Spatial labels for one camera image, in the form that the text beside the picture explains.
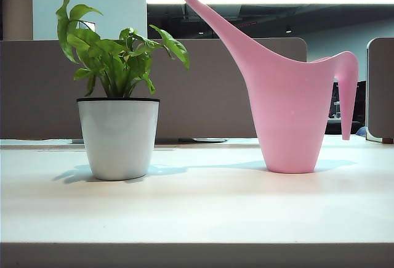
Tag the pink plastic watering can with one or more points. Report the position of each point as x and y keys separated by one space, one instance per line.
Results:
x=286 y=111

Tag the green leafy plant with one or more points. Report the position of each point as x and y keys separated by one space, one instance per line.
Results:
x=117 y=71

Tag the flat grey stand base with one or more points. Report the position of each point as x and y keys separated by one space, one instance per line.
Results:
x=209 y=140

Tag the white flower pot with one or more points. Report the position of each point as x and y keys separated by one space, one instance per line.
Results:
x=118 y=138

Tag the small ceiling spot lamp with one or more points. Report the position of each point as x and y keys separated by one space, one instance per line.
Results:
x=288 y=29

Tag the black computer monitor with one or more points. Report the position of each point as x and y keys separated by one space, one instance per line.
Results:
x=335 y=95

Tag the long ceiling light strip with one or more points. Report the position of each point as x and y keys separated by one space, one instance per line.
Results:
x=277 y=0

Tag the white-edged brown desk partition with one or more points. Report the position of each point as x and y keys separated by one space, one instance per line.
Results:
x=381 y=89

